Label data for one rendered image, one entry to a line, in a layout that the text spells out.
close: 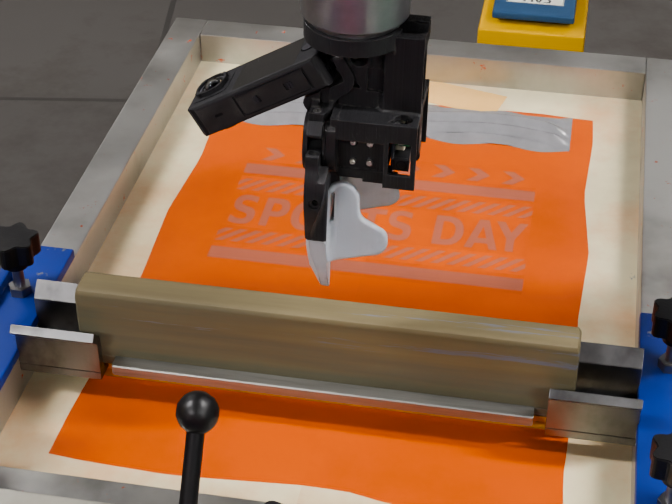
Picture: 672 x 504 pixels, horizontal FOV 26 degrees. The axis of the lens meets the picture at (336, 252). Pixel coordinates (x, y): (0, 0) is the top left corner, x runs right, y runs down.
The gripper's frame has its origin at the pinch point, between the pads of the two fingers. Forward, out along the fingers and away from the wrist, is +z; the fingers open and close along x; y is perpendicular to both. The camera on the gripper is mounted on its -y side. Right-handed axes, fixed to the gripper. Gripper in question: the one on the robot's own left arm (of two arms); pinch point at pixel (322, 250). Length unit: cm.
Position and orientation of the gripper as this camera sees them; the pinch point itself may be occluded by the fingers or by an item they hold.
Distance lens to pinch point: 111.7
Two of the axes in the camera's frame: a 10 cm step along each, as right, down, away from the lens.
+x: 1.7, -5.8, 8.0
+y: 9.8, 1.1, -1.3
